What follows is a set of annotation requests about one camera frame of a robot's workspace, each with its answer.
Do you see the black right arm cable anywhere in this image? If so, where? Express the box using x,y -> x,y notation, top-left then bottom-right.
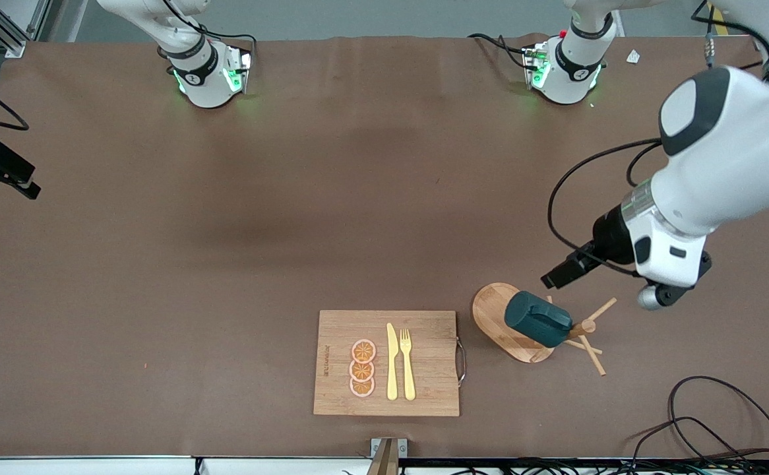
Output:
0,0 -> 258,129

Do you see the yellow plastic knife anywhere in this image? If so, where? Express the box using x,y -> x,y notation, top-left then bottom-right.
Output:
386,323 -> 400,401

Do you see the wooden post with metal bracket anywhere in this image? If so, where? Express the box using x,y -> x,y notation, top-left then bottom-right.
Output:
366,437 -> 409,475

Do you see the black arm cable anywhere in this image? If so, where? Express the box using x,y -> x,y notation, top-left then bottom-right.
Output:
547,0 -> 769,276
0,0 -> 258,129

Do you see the aluminium extrusion frame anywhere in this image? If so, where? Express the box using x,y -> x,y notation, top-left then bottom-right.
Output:
0,0 -> 65,59

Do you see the black cable bundle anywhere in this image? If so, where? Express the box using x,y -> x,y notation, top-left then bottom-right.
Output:
342,459 -> 769,475

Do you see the teal cup with cream inside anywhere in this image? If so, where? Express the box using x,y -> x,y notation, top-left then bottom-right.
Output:
505,290 -> 574,349

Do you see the wooden mug rack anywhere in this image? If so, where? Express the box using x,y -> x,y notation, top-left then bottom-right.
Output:
472,282 -> 619,377

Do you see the yellow plastic fork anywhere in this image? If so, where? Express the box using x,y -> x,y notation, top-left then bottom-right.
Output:
400,329 -> 417,402

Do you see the bamboo cutting board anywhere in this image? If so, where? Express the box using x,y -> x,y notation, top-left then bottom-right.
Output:
313,310 -> 468,418

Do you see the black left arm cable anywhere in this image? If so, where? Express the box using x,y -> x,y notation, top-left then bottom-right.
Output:
547,0 -> 769,276

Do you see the black looped cable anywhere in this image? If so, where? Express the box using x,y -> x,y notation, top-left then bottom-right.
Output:
630,414 -> 758,466
667,375 -> 769,466

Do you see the brown table cover mat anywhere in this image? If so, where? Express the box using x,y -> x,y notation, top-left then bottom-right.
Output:
0,33 -> 769,460

